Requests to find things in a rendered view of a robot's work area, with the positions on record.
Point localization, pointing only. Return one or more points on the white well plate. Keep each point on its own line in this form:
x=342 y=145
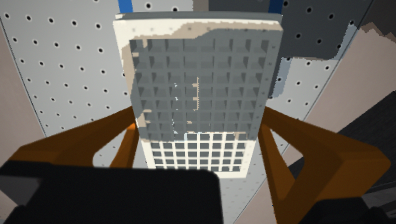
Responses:
x=195 y=93

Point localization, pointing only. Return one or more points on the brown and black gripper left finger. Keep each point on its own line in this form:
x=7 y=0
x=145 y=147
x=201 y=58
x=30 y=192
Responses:
x=77 y=146

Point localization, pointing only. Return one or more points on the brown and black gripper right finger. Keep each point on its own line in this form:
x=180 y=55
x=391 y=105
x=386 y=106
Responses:
x=335 y=166

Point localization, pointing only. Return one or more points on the blue tape outline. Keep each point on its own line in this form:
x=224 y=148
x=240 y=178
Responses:
x=275 y=6

